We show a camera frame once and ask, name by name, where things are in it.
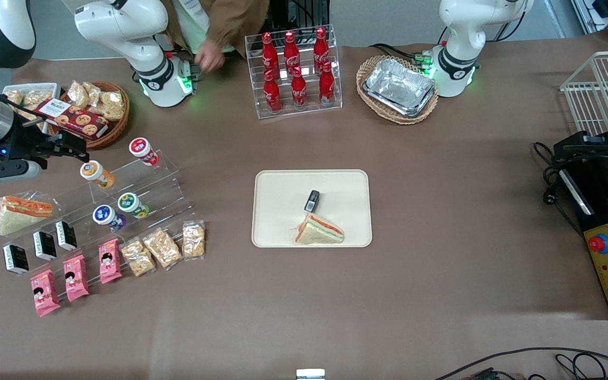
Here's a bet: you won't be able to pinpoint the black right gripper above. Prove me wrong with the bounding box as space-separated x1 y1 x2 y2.
0 125 90 162

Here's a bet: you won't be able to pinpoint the green lid gum canister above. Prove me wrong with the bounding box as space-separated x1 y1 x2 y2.
117 192 150 220

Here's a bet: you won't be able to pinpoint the grey right arm base connector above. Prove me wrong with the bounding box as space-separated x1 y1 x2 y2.
177 50 204 94

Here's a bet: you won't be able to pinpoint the orange lid gum canister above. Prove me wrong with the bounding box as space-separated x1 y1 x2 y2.
80 160 116 189

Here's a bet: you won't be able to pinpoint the white rectangular plastic tray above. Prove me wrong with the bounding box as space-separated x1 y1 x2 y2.
2 83 63 135

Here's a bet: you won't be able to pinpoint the red lid gum canister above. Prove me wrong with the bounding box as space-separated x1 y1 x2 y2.
129 137 160 167

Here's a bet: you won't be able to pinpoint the blue lid gum canister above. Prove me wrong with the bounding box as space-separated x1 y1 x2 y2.
92 204 127 231

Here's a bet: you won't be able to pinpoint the aluminium foil tray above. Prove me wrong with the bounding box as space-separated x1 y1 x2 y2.
362 58 437 118

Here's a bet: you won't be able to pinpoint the cream plastic serving tray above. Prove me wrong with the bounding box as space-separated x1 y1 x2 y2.
251 169 373 249

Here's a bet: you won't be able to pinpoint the bystander bare hand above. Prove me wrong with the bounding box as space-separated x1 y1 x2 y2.
195 38 226 73

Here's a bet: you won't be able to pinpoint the red cookie box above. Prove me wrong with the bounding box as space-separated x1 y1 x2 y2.
35 99 109 140

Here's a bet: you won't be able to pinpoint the dark brown wicker basket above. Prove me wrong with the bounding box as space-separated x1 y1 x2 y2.
48 81 130 151

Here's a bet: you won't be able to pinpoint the silver metal bar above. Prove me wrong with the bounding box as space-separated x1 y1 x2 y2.
559 169 595 216

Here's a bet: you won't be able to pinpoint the black yellow control box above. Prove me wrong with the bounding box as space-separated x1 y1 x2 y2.
554 135 608 320

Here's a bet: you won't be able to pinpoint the wrapped triangle sandwich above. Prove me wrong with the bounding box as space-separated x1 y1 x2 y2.
291 213 346 246
0 194 55 236

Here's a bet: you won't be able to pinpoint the clear acrylic stepped stand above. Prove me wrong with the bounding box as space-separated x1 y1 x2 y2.
0 149 199 264

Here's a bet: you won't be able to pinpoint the pink snack pack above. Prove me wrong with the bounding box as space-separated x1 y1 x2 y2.
98 239 124 284
30 269 62 317
62 254 90 303

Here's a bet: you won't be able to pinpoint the person in brown jacket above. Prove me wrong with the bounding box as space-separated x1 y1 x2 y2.
164 0 271 60

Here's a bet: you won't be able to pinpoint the red cola bottle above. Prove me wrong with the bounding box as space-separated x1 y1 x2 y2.
261 32 280 80
263 70 283 114
283 31 301 74
290 65 308 110
319 62 336 106
313 26 331 69

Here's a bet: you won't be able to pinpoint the light wicker basket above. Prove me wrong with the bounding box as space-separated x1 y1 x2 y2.
356 55 439 126

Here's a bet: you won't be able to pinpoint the clear acrylic bottle rack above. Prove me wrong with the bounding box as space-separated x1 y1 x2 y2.
245 24 343 120

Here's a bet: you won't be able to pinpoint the black equipment cabinet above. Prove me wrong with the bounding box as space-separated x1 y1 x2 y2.
268 0 332 32

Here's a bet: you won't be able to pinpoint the white wire basket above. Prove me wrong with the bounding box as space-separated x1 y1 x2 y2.
560 50 608 138

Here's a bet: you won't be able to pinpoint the black cable with plug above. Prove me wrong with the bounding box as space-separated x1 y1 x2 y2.
533 141 585 238

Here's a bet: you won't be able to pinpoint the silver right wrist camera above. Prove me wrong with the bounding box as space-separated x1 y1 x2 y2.
0 160 42 184

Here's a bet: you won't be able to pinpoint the aluminium frame rack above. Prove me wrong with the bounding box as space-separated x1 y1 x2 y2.
571 0 608 44

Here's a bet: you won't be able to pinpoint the black floor cables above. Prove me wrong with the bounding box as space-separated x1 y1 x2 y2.
435 347 608 380

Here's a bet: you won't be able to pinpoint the black left arm base cable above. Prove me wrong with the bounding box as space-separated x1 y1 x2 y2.
370 42 436 77

